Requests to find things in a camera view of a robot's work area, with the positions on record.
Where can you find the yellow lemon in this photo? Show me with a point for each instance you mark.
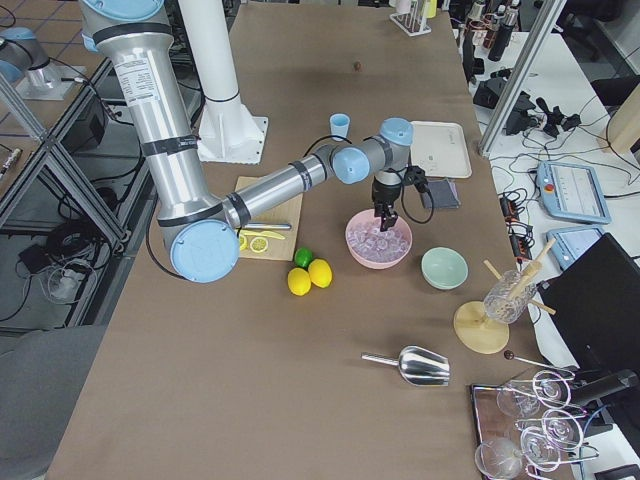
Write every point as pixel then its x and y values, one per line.
pixel 320 273
pixel 298 281

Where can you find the lemon half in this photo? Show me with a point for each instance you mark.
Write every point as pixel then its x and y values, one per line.
pixel 243 242
pixel 259 244

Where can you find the grey folded cloth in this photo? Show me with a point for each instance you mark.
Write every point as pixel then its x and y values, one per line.
pixel 440 194

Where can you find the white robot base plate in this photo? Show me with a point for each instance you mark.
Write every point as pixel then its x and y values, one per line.
pixel 229 133

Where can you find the wine glass middle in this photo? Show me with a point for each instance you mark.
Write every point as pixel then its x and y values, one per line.
pixel 561 428

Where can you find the cream rabbit tray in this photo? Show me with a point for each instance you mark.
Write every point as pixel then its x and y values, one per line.
pixel 440 150

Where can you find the white wire cup rack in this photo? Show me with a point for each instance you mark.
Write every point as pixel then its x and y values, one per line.
pixel 413 23

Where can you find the wooden cup stand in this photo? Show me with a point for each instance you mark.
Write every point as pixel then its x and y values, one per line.
pixel 476 330

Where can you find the pile of clear ice cubes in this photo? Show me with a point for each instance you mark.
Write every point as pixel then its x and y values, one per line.
pixel 367 242

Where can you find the white cup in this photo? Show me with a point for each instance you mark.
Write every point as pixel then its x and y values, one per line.
pixel 402 7

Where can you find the green lime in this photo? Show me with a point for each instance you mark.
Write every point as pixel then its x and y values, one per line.
pixel 303 257

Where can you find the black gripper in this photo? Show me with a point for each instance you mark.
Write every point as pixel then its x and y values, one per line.
pixel 384 193

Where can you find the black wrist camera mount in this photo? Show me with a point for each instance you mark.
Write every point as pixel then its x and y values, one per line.
pixel 415 176

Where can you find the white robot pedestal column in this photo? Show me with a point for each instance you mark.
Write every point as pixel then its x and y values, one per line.
pixel 208 37

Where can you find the wine glass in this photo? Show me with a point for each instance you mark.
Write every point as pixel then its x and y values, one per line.
pixel 521 398
pixel 532 455
pixel 561 428

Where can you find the yellow plastic knife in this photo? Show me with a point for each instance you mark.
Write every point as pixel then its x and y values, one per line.
pixel 263 233

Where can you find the lower yellow lemon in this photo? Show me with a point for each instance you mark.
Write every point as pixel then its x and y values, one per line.
pixel 298 281

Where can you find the pink bowl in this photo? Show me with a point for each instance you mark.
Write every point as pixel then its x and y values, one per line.
pixel 380 260

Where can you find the black glass rack tray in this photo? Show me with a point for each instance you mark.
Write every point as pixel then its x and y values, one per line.
pixel 491 423

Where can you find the wine glass upper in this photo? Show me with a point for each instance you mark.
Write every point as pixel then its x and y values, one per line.
pixel 521 398

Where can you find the upper yellow lemon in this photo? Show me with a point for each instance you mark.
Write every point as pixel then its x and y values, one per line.
pixel 320 273

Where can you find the steel ice scoop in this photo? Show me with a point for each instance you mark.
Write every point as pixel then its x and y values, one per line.
pixel 417 366

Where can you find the blue cup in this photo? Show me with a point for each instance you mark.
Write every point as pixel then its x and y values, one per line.
pixel 339 124

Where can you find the green bowl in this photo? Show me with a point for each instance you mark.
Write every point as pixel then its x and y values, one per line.
pixel 444 268

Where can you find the wine glass near front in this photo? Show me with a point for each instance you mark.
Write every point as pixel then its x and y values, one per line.
pixel 532 455

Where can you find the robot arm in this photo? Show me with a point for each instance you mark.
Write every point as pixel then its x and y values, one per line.
pixel 199 228

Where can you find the lower lemon half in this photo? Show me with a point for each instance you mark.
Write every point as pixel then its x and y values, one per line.
pixel 243 242

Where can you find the yellow-green cup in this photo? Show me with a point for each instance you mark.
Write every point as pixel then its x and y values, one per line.
pixel 430 9

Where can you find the blue teach pendant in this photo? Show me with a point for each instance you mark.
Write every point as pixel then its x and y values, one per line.
pixel 572 192

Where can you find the upper lemon half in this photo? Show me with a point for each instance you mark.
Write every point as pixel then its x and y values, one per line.
pixel 259 244

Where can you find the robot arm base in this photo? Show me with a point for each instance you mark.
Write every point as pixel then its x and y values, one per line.
pixel 26 65

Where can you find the clear glass on stand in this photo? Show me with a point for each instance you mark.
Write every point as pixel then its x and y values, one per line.
pixel 500 305

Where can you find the wooden cutting board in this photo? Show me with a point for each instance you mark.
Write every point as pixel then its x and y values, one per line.
pixel 288 212

